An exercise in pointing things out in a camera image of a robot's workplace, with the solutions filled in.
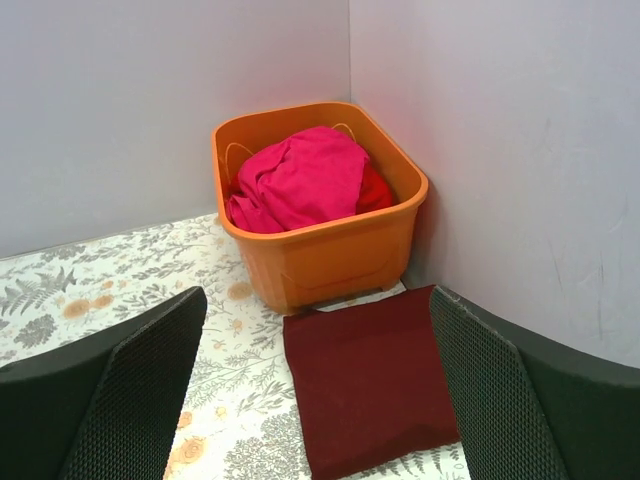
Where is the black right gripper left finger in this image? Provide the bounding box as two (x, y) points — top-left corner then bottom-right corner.
(1, 287), (207, 479)

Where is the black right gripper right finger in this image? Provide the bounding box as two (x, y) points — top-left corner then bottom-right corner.
(430, 286), (639, 480)

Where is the pink t shirt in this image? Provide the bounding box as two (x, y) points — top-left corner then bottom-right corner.
(226, 126), (369, 234)

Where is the folded maroon t shirt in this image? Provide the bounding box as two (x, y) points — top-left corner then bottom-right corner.
(283, 287), (459, 479)

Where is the red t shirt in basket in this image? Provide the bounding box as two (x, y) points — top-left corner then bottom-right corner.
(355, 163), (394, 214)

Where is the orange plastic basket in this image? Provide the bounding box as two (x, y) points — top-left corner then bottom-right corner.
(211, 102), (429, 314)

